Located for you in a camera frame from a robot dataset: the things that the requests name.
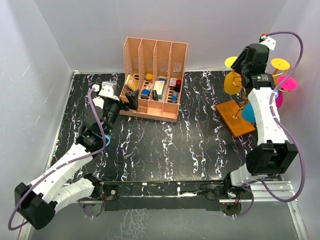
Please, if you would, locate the blue wine glass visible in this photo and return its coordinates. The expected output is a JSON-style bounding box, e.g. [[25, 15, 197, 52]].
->
[[241, 92, 284, 123], [93, 132, 111, 147]]

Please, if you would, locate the yellow orange wine glass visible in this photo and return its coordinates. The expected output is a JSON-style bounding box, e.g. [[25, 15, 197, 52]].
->
[[223, 56, 242, 95], [270, 58, 291, 76]]

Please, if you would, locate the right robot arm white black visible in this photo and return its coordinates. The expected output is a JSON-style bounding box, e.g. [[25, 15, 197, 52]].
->
[[222, 42, 298, 199]]

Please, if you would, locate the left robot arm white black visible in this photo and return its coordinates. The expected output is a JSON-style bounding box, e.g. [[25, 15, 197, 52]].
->
[[14, 87, 139, 230]]

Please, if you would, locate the wooden rack base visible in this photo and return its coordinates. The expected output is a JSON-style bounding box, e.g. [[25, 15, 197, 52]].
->
[[215, 100, 255, 138]]

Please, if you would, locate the blue grey stamp left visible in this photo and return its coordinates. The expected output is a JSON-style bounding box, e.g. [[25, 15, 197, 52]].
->
[[140, 88, 150, 99]]

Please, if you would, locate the blue grey stamp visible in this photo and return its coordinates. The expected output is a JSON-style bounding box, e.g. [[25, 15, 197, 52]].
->
[[171, 91, 179, 104], [140, 88, 150, 99]]

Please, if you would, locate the yellow spiral notebook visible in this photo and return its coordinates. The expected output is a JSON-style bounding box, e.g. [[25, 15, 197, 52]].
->
[[125, 74, 139, 92]]

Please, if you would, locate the black marker block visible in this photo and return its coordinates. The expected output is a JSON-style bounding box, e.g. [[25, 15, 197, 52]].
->
[[152, 90, 159, 101]]

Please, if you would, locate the yellow grey eraser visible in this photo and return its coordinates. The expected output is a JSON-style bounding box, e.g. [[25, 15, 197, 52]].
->
[[144, 73, 153, 82]]

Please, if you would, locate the white paper box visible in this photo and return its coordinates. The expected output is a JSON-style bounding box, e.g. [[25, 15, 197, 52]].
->
[[153, 80, 166, 99]]

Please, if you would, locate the peach plastic file organizer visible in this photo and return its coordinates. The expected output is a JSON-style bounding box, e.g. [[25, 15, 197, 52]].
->
[[120, 37, 188, 123]]

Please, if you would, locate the blue grey stamp right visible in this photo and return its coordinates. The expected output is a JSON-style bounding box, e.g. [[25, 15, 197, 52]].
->
[[171, 91, 179, 104]]

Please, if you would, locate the red white small box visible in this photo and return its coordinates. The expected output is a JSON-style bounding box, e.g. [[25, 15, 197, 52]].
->
[[168, 77, 177, 88]]

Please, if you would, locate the red black stamp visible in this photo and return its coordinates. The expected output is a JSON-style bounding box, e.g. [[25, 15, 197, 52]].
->
[[174, 79, 182, 93]]

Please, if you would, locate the black front base bar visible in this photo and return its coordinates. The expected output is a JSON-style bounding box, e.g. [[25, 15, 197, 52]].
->
[[100, 180, 226, 211]]

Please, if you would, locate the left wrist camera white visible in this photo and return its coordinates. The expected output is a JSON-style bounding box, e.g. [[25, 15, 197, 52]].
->
[[92, 81, 120, 101]]

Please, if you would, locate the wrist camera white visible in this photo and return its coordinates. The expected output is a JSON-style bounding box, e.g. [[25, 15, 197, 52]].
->
[[92, 81, 120, 101], [259, 33, 276, 51]]

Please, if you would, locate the gold wire glass rack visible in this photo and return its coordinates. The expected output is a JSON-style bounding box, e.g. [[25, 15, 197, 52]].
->
[[231, 69, 288, 118]]

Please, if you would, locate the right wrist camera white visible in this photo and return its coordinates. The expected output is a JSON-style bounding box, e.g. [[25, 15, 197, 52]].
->
[[259, 33, 276, 51]]

